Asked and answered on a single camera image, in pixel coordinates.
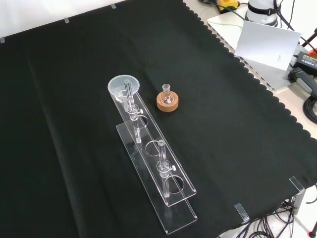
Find grey metal base plate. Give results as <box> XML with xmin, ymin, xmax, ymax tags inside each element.
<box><xmin>207</xmin><ymin>11</ymin><xmax>302</xmax><ymax>90</ymax></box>

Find coiled black cable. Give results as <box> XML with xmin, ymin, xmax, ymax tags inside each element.
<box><xmin>303</xmin><ymin>95</ymin><xmax>317</xmax><ymax>125</ymax></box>

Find grey metal bench bracket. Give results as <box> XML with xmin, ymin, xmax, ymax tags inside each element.
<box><xmin>293</xmin><ymin>190</ymin><xmax>307</xmax><ymax>219</ymax></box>

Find translucent plastic funnel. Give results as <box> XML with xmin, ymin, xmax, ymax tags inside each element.
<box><xmin>107</xmin><ymin>74</ymin><xmax>141</xmax><ymax>113</ymax></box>

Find clear cloth clamp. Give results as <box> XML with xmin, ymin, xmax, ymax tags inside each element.
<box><xmin>288</xmin><ymin>176</ymin><xmax>306</xmax><ymax>193</ymax></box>
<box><xmin>233</xmin><ymin>203</ymin><xmax>251</xmax><ymax>223</ymax></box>

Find clear acrylic funnel stand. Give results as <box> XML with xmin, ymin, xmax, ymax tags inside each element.
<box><xmin>110</xmin><ymin>78</ymin><xmax>198</xmax><ymax>235</ymax></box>

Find black power adapter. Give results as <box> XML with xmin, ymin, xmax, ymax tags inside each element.
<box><xmin>294</xmin><ymin>51</ymin><xmax>317</xmax><ymax>72</ymax></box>

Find small round-bottom glass flask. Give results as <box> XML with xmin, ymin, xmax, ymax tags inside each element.
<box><xmin>160</xmin><ymin>83</ymin><xmax>173</xmax><ymax>105</ymax></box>

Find black tripod leg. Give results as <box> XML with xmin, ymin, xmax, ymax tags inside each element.
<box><xmin>300</xmin><ymin>26</ymin><xmax>317</xmax><ymax>53</ymax></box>

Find yellow stop button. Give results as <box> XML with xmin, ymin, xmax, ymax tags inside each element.
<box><xmin>216</xmin><ymin>0</ymin><xmax>240</xmax><ymax>14</ymax></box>

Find cork ring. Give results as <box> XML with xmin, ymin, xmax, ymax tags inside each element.
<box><xmin>156</xmin><ymin>91</ymin><xmax>179</xmax><ymax>113</ymax></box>

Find black bench cloth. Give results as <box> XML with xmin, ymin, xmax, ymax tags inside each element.
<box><xmin>0</xmin><ymin>0</ymin><xmax>317</xmax><ymax>238</ymax></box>

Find pale white board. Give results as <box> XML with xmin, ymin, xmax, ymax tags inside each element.
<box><xmin>234</xmin><ymin>20</ymin><xmax>302</xmax><ymax>69</ymax></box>

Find black cable plug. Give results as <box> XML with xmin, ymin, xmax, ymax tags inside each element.
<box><xmin>287</xmin><ymin>67</ymin><xmax>317</xmax><ymax>96</ymax></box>

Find black floor cable bundle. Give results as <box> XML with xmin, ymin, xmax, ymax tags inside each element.
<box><xmin>222</xmin><ymin>198</ymin><xmax>317</xmax><ymax>238</ymax></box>

